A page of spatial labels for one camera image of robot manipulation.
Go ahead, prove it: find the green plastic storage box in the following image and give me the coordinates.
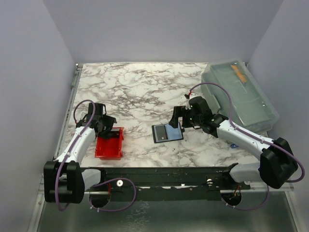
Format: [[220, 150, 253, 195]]
[[201, 58, 279, 133]]

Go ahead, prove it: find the orange tool inside box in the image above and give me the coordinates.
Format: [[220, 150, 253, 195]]
[[230, 65, 247, 83]]

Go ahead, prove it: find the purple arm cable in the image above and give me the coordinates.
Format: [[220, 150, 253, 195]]
[[55, 99, 137, 213], [184, 82, 305, 210]]

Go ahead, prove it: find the aluminium rail frame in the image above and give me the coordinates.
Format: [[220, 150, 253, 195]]
[[26, 63, 300, 232]]

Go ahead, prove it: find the dark grey credit card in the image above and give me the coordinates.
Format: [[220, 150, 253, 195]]
[[154, 125, 168, 143]]

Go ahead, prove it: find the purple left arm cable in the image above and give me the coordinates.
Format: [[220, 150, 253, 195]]
[[55, 99, 137, 213]]

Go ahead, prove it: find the red plastic bin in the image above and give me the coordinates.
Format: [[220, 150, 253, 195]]
[[95, 127, 124, 160]]

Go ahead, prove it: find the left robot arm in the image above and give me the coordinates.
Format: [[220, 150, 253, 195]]
[[43, 100, 117, 205]]

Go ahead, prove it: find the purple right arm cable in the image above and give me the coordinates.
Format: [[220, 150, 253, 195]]
[[184, 82, 305, 210]]

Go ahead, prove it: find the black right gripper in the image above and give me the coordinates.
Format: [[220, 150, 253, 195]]
[[169, 106, 202, 128]]

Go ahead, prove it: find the black leather card holder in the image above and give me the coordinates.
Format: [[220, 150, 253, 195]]
[[152, 123, 184, 144]]

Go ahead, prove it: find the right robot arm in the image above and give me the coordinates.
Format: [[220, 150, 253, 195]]
[[169, 97, 298, 189]]

